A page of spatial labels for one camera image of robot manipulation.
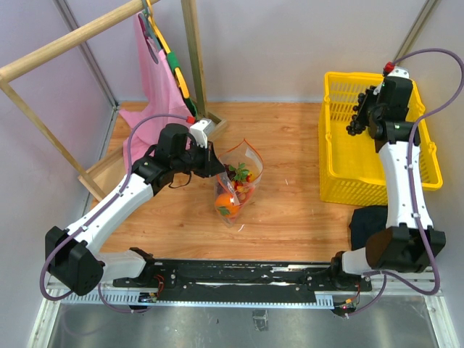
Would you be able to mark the clear zip bag orange zipper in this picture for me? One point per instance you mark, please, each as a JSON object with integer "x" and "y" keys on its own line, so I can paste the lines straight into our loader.
{"x": 243, "y": 152}

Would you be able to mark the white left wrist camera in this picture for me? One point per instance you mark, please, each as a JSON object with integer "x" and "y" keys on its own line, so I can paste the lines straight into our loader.
{"x": 200, "y": 131}

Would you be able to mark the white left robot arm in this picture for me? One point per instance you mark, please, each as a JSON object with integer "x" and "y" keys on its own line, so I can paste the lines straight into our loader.
{"x": 73, "y": 255}

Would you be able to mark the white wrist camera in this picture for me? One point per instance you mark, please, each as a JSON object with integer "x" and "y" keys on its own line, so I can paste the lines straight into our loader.
{"x": 200, "y": 131}
{"x": 390, "y": 69}

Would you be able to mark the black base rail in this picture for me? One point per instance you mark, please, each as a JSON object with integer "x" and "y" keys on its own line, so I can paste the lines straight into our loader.
{"x": 242, "y": 282}

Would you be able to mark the watermelon slice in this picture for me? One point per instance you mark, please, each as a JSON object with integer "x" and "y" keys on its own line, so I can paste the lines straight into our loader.
{"x": 245, "y": 195}

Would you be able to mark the black grape bunch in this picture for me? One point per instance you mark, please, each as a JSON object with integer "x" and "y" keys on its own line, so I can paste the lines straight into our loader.
{"x": 358, "y": 121}

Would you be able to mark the pink t-shirt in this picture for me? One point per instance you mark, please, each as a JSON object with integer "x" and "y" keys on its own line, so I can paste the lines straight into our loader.
{"x": 162, "y": 92}

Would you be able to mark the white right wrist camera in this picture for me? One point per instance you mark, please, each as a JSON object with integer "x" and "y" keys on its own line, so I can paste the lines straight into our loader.
{"x": 390, "y": 69}

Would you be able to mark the yellow plastic basket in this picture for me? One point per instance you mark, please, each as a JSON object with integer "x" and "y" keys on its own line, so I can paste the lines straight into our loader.
{"x": 350, "y": 169}

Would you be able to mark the yellow hanger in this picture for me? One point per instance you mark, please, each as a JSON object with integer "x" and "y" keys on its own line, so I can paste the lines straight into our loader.
{"x": 162, "y": 40}

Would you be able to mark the grey hanger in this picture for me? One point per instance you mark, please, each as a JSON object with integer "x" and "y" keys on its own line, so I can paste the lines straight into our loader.
{"x": 148, "y": 25}

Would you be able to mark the dark grape bunch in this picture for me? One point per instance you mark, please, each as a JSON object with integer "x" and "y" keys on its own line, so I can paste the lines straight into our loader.
{"x": 230, "y": 172}

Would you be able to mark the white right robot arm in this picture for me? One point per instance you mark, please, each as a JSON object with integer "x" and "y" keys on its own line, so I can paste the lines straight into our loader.
{"x": 408, "y": 240}

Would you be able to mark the orange persimmon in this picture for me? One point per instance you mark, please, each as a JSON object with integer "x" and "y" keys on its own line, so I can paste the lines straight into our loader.
{"x": 227, "y": 205}

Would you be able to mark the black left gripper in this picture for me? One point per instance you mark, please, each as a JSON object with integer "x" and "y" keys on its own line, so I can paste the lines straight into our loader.
{"x": 212, "y": 164}

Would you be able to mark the red cherry tomato sprig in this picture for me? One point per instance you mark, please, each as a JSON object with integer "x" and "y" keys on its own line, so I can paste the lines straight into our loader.
{"x": 243, "y": 177}

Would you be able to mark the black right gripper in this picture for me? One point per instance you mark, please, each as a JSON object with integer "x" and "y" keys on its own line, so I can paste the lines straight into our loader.
{"x": 371, "y": 94}

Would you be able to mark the wooden clothes rack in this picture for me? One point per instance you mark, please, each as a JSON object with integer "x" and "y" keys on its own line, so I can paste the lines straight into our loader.
{"x": 101, "y": 177}

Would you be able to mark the green hanger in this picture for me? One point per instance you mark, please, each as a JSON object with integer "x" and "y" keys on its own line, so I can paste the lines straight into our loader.
{"x": 175, "y": 68}

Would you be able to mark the dark navy cloth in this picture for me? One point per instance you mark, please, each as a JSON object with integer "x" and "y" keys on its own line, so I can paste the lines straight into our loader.
{"x": 365, "y": 222}

